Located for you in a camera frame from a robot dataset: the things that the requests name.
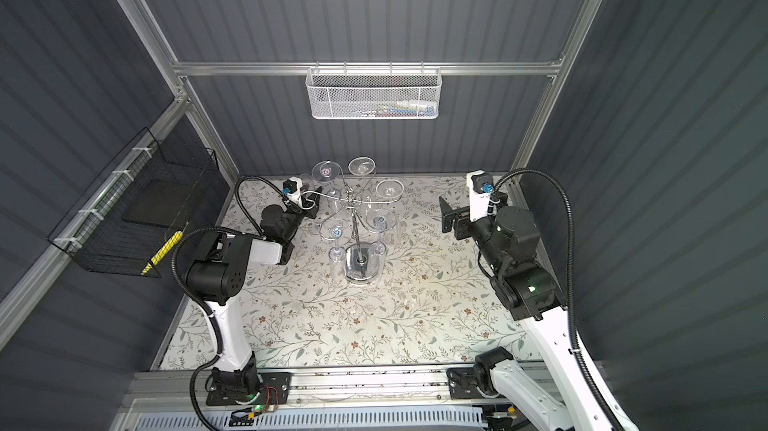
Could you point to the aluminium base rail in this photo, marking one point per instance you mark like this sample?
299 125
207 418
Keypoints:
318 387

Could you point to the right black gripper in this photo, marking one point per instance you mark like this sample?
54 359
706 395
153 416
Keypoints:
462 220

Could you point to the black wire basket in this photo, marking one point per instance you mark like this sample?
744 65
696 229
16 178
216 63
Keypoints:
159 188

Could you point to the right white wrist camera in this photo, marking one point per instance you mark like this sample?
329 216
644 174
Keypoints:
480 185

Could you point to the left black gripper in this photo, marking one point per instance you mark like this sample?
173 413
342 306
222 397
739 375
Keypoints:
309 208

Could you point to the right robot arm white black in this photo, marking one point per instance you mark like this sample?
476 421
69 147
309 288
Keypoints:
507 240

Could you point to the white wire mesh basket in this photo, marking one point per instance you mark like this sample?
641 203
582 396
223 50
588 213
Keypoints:
334 96

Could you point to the items in white basket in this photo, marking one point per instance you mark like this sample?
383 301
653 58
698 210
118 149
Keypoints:
399 109

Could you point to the yellow black striped item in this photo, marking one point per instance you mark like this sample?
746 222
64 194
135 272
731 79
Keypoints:
164 250

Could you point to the chrome wine glass rack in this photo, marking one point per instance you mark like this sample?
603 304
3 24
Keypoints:
365 257

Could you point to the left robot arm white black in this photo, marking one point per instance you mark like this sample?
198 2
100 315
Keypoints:
216 277

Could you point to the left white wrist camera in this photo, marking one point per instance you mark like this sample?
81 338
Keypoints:
292 190

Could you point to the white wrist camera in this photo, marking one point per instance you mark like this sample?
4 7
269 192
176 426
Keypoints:
292 190
480 185

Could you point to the floral patterned table mat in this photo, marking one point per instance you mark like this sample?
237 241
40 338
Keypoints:
431 304

